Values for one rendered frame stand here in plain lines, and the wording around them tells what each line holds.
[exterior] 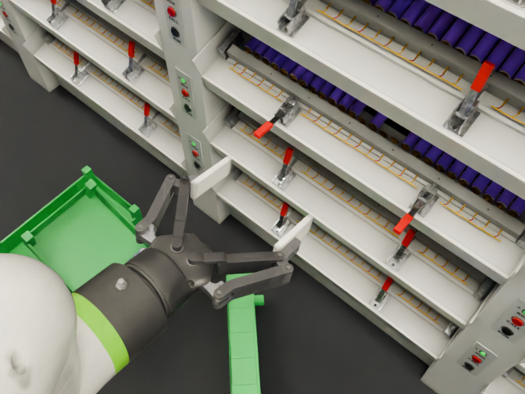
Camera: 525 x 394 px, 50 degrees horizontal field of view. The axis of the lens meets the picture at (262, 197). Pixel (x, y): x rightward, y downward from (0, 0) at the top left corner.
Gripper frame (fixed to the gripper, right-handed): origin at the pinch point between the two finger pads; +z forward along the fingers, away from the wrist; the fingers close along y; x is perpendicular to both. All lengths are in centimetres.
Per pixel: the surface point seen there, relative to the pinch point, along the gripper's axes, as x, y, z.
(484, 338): -27.5, 33.5, 24.6
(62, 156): -64, -79, 19
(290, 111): -5.4, -11.5, 21.8
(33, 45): -44, -100, 29
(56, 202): -62, -65, 7
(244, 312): -45.7, -4.3, 9.0
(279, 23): 12.2, -13.1, 16.6
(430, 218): -8.2, 16.4, 21.7
